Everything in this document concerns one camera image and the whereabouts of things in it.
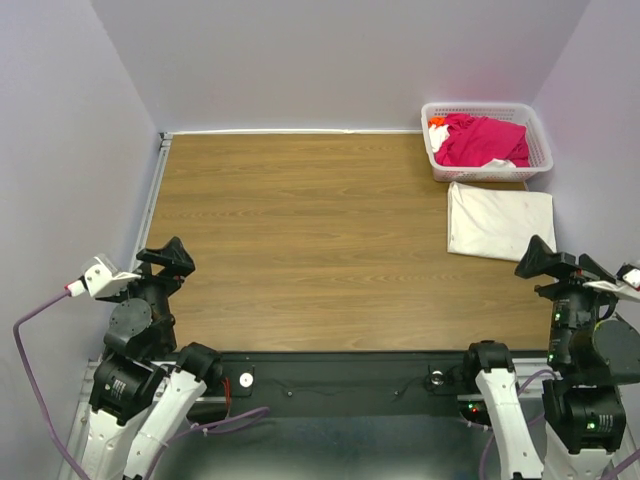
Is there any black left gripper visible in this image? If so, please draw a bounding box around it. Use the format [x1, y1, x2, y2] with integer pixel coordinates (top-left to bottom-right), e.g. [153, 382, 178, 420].
[108, 233, 197, 349]

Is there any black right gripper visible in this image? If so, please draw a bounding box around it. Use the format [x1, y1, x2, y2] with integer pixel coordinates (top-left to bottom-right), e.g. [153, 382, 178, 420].
[515, 230, 631, 367]

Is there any white t shirt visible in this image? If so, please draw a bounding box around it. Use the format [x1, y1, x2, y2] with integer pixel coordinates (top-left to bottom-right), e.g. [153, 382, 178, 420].
[447, 182, 556, 262]

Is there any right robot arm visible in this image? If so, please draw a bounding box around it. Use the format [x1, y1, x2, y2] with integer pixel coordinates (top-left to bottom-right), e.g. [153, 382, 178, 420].
[460, 235, 639, 479]

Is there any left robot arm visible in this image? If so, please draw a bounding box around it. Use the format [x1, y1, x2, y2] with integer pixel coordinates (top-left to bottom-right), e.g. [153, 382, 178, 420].
[81, 237, 223, 479]

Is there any magenta t shirt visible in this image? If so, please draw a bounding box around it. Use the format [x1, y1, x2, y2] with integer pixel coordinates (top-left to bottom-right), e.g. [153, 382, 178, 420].
[433, 113, 530, 168]

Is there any white plastic laundry basket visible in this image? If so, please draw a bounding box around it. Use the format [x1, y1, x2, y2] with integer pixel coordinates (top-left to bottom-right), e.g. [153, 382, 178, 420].
[421, 102, 554, 182]

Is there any white garment in basket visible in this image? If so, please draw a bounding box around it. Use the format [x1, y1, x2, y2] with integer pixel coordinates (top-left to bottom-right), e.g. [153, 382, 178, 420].
[428, 124, 450, 154]

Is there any orange garment in basket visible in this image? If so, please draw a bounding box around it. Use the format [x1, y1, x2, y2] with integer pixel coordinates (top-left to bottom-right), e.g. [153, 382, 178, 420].
[428, 117, 444, 127]

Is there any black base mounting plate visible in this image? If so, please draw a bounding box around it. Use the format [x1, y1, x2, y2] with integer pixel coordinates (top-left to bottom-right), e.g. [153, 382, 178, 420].
[222, 351, 479, 418]

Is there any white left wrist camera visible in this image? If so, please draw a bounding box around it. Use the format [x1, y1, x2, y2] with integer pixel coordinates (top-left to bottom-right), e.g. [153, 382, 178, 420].
[65, 254, 141, 299]

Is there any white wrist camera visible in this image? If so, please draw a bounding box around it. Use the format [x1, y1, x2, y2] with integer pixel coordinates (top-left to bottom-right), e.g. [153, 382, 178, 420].
[65, 254, 141, 299]
[584, 262, 640, 303]

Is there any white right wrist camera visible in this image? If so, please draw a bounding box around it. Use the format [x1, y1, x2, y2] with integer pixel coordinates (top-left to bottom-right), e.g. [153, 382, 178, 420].
[584, 262, 640, 303]

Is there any aluminium left table rail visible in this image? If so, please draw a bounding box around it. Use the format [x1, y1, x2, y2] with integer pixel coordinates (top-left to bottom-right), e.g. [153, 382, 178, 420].
[129, 132, 174, 270]

